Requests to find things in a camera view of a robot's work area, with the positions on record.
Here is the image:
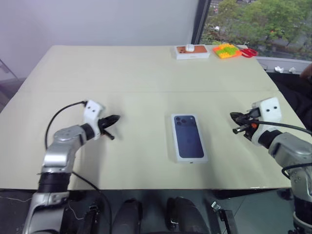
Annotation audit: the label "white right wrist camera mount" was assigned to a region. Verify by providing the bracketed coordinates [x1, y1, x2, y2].
[250, 97, 283, 146]

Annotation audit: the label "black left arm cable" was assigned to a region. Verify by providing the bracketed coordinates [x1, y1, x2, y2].
[44, 100, 89, 150]

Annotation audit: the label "metal clamp with black strap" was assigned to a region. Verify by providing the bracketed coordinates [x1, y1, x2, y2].
[210, 200, 239, 234]

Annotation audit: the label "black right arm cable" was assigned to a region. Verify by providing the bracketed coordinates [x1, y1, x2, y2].
[252, 118, 312, 181]

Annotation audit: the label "dark rounded shape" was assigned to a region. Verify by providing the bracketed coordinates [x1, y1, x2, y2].
[116, 198, 144, 234]
[166, 195, 211, 234]

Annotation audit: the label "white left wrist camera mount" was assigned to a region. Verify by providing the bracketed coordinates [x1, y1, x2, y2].
[82, 99, 107, 141]

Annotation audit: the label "white box orange phone print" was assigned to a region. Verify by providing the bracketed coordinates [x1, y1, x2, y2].
[175, 44, 211, 60]

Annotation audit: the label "black window frame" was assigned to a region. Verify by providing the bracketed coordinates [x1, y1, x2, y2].
[191, 0, 212, 46]

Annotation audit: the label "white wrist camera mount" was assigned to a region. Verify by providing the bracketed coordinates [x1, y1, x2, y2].
[82, 99, 107, 141]
[250, 97, 283, 146]

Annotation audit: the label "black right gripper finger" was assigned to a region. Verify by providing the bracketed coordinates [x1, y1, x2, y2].
[230, 112, 247, 121]
[232, 124, 251, 134]

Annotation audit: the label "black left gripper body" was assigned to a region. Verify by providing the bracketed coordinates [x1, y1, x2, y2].
[97, 117, 111, 134]

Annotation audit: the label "bystander in black clothes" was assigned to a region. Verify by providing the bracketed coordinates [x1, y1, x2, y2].
[267, 62, 312, 130]

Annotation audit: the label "black strap with buckle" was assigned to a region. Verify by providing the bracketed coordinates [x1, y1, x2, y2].
[81, 204, 101, 234]

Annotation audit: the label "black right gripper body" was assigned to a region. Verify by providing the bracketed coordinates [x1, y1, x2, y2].
[243, 108, 261, 140]

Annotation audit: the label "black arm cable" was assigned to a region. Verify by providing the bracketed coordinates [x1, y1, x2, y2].
[252, 118, 312, 181]
[44, 100, 89, 150]

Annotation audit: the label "red scissors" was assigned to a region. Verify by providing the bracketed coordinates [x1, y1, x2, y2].
[240, 48, 258, 59]

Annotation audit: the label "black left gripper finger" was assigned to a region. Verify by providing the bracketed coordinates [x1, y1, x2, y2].
[105, 114, 121, 127]
[103, 129, 116, 141]

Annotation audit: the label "colourful building block plate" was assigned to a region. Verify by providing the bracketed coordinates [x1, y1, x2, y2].
[212, 43, 242, 60]

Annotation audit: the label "thin black cable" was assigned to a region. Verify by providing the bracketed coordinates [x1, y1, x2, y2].
[71, 171, 113, 234]

